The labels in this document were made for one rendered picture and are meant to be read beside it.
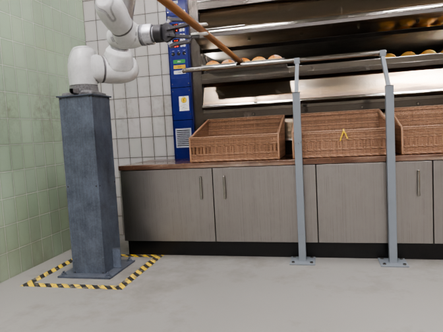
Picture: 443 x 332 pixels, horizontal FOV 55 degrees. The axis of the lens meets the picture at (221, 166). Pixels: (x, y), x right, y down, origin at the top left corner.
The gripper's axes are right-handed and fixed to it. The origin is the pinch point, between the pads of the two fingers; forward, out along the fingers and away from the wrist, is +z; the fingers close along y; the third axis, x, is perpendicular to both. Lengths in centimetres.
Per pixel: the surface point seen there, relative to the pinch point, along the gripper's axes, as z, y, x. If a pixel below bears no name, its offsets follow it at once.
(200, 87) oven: -34, 12, -121
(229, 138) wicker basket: -4, 48, -71
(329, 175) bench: 53, 71, -65
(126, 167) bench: -69, 63, -66
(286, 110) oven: 27, 31, -120
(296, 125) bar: 36, 42, -60
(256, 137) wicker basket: 13, 48, -71
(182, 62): -45, -7, -118
